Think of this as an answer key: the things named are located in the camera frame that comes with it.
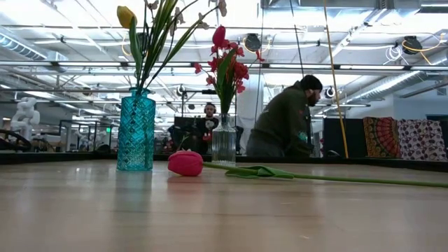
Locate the purple patterned cloth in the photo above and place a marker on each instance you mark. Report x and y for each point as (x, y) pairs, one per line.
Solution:
(421, 140)

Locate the person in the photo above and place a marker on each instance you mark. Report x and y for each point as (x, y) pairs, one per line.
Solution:
(209, 112)
(280, 122)

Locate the orange mandala cloth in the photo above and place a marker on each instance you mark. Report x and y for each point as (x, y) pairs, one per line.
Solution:
(381, 136)

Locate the white robot figure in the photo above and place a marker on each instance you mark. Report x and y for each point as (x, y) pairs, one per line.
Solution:
(26, 112)

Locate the black partition panel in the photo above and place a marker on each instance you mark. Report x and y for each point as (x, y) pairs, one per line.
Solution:
(355, 136)

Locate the white blossom spray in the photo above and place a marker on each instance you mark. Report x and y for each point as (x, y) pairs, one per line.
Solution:
(155, 45)
(183, 39)

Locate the red blossom spray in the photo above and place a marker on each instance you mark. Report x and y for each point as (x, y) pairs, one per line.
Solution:
(213, 64)
(241, 70)

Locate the clear ribbed glass vase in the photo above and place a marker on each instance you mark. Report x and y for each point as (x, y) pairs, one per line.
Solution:
(224, 147)

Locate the black boom device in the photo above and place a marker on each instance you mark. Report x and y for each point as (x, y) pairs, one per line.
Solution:
(209, 91)

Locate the blue textured glass vase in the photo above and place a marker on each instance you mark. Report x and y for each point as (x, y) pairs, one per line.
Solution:
(136, 133)

